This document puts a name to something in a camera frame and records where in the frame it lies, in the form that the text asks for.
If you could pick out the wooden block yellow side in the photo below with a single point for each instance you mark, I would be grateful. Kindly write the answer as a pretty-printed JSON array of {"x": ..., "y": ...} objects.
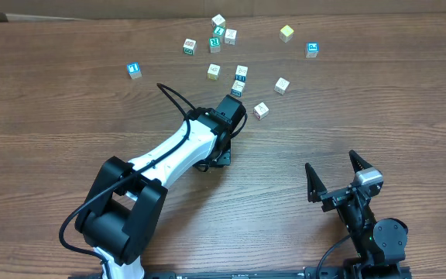
[{"x": 213, "y": 71}]

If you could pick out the green letter R block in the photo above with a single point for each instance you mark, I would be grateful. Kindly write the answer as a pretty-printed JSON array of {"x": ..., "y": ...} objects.
[{"x": 214, "y": 45}]

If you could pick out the yellow block top right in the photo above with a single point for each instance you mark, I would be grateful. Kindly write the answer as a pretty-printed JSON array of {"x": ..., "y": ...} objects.
[{"x": 286, "y": 33}]

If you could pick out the wooden block top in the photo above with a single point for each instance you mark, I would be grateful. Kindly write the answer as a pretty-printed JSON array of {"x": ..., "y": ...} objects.
[{"x": 218, "y": 20}]

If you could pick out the wooden block letter X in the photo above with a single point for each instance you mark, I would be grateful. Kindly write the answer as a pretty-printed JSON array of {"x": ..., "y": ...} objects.
[{"x": 230, "y": 36}]

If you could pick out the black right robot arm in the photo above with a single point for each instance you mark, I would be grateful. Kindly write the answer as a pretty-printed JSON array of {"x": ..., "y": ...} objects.
[{"x": 380, "y": 245}]

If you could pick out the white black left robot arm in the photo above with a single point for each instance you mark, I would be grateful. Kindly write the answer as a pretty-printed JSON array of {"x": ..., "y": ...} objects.
[{"x": 124, "y": 203}]

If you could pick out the blue block far left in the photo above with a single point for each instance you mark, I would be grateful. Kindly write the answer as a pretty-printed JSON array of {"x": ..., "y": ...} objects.
[{"x": 134, "y": 70}]

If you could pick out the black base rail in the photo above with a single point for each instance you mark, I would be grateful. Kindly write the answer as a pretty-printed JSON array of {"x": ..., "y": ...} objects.
[{"x": 246, "y": 274}]

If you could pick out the cardboard box edge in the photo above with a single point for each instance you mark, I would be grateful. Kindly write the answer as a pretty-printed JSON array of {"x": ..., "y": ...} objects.
[{"x": 33, "y": 18}]

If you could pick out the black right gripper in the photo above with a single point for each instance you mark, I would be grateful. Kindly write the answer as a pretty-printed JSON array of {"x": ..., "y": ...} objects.
[{"x": 339, "y": 195}]

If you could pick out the wooden block red edge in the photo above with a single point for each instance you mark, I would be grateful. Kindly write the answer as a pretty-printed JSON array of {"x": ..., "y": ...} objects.
[{"x": 260, "y": 111}]

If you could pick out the wooden block blue side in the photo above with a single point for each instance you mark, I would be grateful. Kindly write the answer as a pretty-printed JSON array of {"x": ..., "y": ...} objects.
[
  {"x": 241, "y": 73},
  {"x": 238, "y": 88}
]

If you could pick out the blue letter P block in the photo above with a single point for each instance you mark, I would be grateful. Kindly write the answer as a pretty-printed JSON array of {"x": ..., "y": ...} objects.
[{"x": 312, "y": 49}]

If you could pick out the wooden block blue side lower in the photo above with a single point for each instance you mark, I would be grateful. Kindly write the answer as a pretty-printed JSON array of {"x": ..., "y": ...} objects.
[{"x": 238, "y": 88}]

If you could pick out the wooden block blue side upper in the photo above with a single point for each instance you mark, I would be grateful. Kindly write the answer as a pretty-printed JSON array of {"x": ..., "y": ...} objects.
[{"x": 241, "y": 73}]

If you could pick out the green letter L block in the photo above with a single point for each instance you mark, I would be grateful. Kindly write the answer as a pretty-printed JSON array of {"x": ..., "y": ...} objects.
[{"x": 219, "y": 32}]

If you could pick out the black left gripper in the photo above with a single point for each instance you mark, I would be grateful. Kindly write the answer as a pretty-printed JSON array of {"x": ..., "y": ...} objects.
[{"x": 218, "y": 160}]

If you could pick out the wooden block green B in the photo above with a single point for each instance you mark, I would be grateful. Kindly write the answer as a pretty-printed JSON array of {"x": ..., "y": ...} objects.
[{"x": 189, "y": 46}]

